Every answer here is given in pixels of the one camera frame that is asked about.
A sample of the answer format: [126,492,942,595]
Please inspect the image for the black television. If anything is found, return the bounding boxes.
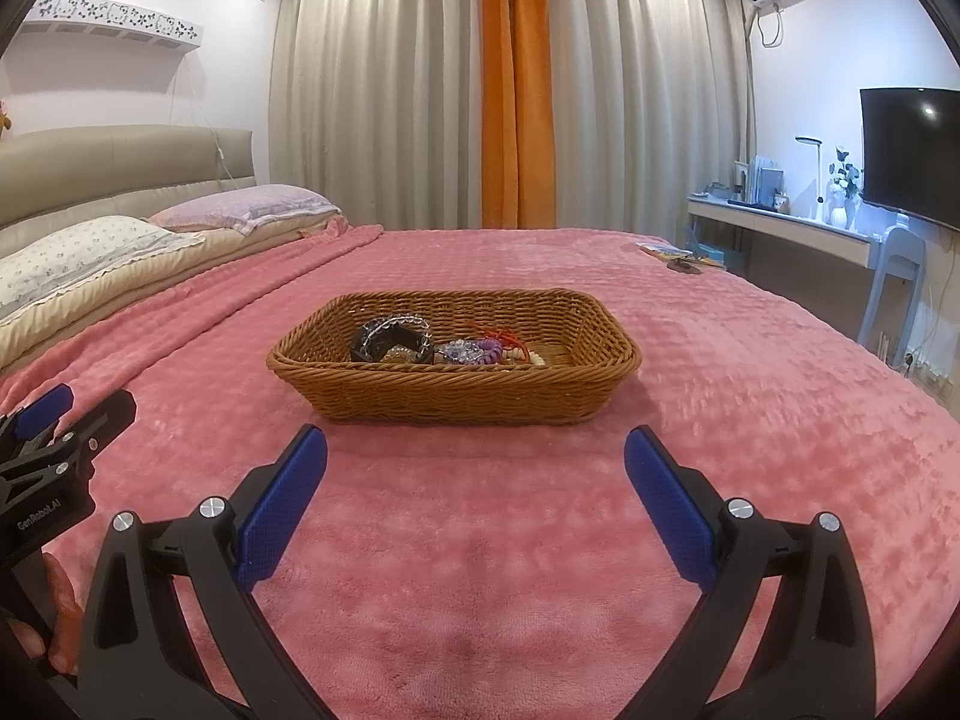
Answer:
[859,88,960,230]

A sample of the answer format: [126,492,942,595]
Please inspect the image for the orange curtain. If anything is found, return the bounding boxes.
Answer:
[478,0,557,230]

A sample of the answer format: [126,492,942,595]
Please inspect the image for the white power strip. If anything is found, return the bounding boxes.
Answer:
[904,349,947,392]

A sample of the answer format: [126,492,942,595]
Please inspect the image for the beige curtain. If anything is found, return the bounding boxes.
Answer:
[268,0,488,230]
[547,0,758,235]

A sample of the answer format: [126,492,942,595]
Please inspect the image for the books on desk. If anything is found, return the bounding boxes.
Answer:
[731,154,788,211]

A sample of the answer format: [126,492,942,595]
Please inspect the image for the beige padded headboard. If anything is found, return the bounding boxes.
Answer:
[0,125,260,256]

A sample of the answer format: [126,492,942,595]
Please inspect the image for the colourful booklets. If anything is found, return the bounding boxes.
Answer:
[636,241,727,275]

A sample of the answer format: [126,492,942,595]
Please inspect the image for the brown wicker basket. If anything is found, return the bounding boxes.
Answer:
[266,289,644,426]

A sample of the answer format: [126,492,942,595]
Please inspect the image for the white desk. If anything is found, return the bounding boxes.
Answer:
[686,193,886,338]

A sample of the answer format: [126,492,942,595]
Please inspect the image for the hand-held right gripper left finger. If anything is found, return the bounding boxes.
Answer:
[75,424,338,720]

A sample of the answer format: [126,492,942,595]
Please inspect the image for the white floral pillow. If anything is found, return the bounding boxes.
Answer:
[0,215,205,323]

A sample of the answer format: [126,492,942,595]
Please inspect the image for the white decorative wall shelf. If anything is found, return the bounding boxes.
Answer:
[19,0,203,57]

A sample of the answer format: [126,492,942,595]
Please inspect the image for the lilac pillow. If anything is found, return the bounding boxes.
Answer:
[148,184,342,235]

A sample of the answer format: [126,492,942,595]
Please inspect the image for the flower vase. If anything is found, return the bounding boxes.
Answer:
[825,146,863,230]

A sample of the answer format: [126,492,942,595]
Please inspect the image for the white charging cable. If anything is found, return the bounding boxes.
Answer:
[196,60,227,175]

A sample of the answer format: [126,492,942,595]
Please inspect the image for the white desk lamp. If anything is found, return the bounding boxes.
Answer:
[795,136,827,222]

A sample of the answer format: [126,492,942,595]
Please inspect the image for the light blue chair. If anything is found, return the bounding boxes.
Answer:
[855,225,922,350]

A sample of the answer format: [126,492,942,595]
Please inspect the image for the clear bead bracelet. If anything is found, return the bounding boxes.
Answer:
[354,313,434,361]

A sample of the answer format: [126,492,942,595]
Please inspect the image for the person's left hand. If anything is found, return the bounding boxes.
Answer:
[11,549,82,680]

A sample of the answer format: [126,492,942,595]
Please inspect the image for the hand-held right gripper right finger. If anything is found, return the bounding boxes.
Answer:
[624,425,878,720]

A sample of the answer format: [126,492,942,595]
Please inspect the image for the red cord bracelet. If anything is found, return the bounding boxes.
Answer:
[466,324,535,361]

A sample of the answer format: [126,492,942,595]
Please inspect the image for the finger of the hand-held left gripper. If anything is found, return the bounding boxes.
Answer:
[0,382,74,456]
[0,390,138,497]

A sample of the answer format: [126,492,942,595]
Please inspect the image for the beige quilt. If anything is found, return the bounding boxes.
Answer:
[0,214,350,372]

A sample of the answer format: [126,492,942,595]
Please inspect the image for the black wrist watch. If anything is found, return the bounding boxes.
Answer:
[349,315,436,365]

